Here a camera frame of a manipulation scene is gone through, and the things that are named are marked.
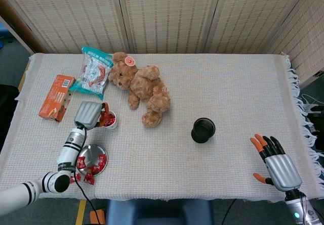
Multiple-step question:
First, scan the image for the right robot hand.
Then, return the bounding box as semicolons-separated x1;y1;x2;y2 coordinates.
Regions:
250;133;303;192

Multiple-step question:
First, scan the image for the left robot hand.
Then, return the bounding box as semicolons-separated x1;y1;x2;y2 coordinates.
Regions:
74;101;110;130

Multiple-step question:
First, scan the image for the white paper cup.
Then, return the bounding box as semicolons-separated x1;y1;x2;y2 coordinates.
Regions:
100;110;118;131

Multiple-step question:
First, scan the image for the silver metal plate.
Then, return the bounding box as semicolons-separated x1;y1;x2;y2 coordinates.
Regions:
77;143;109;176

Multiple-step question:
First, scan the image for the orange cardboard box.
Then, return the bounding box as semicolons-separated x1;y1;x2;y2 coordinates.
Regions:
38;74;77;122

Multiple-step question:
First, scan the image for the teal silver snack bag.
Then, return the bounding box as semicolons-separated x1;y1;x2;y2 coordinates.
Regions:
68;46;114;101

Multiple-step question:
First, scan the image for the brown teddy bear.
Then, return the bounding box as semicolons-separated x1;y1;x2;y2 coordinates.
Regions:
108;52;172;128

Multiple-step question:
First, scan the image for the yellow floor tape strip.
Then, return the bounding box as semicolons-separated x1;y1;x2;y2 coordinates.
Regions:
18;60;31;92
75;199;87;225

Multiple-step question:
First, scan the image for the black mesh pen holder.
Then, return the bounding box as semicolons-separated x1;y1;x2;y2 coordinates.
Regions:
190;117;216;144

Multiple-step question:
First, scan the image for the beige woven tablecloth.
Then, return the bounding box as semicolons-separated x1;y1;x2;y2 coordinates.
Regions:
0;52;324;202

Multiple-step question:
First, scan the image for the orange block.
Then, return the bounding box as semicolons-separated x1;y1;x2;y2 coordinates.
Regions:
90;209;106;225

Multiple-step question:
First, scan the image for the brown wooden door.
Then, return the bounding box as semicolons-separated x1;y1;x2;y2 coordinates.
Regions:
0;0;50;55

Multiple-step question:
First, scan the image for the blue plastic object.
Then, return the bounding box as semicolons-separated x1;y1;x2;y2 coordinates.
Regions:
0;24;12;50

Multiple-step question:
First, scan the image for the woven folding screen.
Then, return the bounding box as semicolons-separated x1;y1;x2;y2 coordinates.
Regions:
0;0;324;89

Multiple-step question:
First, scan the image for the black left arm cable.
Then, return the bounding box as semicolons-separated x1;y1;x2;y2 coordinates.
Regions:
73;127;102;225

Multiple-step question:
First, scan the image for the black floor cable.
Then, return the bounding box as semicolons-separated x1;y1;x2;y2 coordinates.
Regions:
222;199;238;225

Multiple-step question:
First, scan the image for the white cable bundle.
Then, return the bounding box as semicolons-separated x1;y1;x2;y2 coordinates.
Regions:
301;93;320;114

